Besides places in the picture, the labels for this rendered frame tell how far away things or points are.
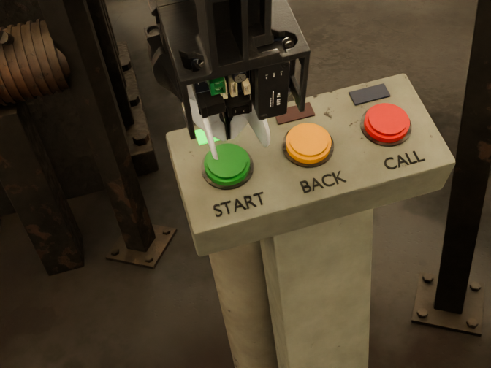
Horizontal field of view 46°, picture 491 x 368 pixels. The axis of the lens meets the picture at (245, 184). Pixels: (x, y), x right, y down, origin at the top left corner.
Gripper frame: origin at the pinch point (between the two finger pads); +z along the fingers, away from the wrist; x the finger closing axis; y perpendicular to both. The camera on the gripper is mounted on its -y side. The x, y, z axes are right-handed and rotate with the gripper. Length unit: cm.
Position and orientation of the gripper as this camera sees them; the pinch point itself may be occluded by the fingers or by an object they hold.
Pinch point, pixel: (224, 120)
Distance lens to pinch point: 45.6
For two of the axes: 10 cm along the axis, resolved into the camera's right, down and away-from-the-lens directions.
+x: 9.6, -2.6, 1.2
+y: 2.8, 8.2, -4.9
